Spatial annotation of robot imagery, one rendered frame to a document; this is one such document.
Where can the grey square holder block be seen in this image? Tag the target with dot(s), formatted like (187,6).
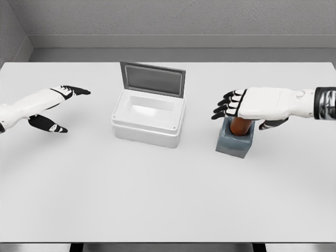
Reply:
(235,143)

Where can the brown cylinder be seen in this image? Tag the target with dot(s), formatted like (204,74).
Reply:
(240,127)

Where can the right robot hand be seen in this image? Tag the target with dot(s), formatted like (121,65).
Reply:
(265,103)

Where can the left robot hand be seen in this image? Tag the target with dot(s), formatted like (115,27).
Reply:
(39,102)

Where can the white box with open lid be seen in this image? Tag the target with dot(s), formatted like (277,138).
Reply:
(149,113)

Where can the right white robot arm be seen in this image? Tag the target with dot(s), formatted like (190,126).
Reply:
(315,103)

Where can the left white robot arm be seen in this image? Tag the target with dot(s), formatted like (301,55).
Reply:
(6,115)

